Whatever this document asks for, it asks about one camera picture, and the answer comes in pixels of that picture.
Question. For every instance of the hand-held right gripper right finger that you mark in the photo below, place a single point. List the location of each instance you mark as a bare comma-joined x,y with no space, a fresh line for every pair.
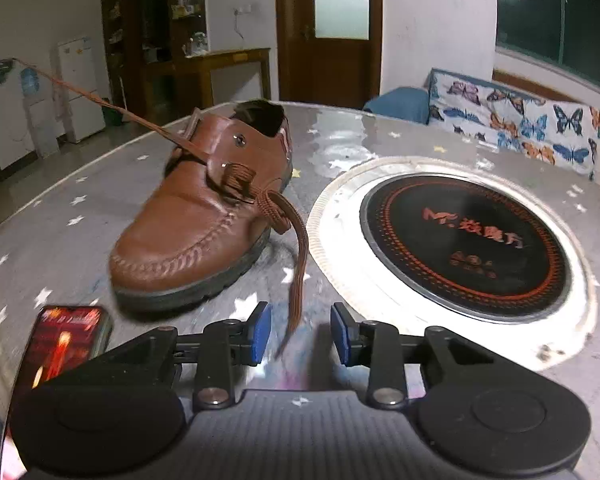
341,335

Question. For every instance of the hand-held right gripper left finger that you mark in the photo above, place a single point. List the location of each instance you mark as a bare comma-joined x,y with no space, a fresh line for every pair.
261,335

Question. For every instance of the brown shoelace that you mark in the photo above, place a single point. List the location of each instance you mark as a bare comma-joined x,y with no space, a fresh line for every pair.
295,240

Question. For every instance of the brown leather shoe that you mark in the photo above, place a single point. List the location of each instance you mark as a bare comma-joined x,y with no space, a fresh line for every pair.
190,230

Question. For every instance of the white appliance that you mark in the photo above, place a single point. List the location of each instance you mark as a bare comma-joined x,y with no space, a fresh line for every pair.
5,125

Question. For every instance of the white water dispenser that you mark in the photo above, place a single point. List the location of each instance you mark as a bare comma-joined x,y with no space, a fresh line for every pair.
37,110

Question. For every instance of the white refrigerator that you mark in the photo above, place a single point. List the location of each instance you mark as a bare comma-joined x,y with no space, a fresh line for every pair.
80,90

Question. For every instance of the dark wooden cabinet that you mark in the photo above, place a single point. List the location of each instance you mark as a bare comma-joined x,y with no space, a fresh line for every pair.
130,35

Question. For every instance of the black round induction cooktop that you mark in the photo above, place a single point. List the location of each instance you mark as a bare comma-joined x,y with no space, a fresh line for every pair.
460,245

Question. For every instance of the smartphone with lit screen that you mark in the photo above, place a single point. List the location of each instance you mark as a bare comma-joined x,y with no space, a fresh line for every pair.
67,340

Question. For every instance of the glass jar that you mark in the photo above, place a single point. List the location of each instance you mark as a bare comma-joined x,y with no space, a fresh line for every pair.
196,44

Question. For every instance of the grey star print table cover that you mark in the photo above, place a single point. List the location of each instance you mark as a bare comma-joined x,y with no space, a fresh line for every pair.
430,135

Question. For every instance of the wooden side desk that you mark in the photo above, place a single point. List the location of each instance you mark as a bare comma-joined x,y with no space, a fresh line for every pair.
230,57

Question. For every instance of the blue sofa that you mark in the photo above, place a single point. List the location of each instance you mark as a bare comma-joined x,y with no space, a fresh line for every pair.
400,102

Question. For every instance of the wooden door with frosted glass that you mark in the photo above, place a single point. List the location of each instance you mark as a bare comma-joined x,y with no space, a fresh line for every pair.
330,60

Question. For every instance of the butterfly print pillow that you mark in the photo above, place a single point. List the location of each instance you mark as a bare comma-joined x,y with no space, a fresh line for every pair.
505,110

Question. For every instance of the dark window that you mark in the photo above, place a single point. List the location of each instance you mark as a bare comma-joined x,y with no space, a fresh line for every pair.
555,10

